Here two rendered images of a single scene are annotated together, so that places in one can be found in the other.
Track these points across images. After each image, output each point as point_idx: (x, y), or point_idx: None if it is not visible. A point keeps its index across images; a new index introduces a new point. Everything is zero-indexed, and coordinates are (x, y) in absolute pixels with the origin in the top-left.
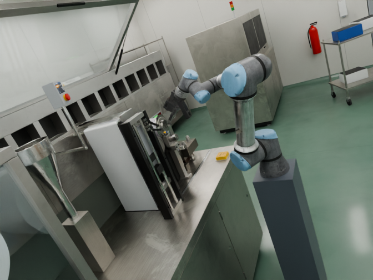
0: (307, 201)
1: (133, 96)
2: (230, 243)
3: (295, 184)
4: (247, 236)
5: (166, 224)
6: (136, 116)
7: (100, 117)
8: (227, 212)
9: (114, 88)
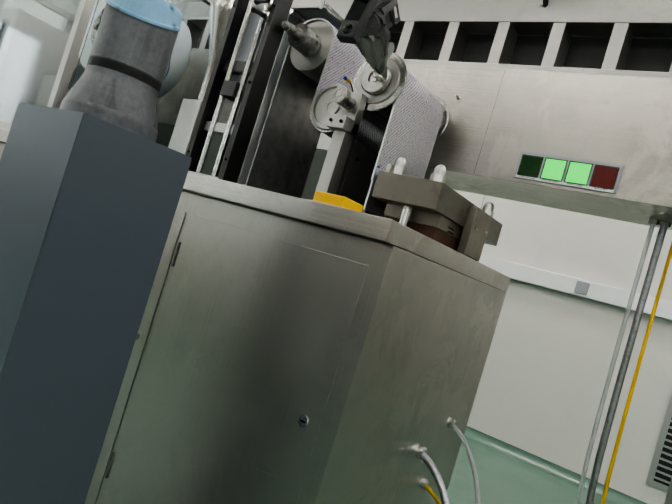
0: (20, 310)
1: (547, 75)
2: (145, 334)
3: (18, 136)
4: (191, 462)
5: None
6: None
7: (419, 68)
8: (194, 285)
9: (545, 49)
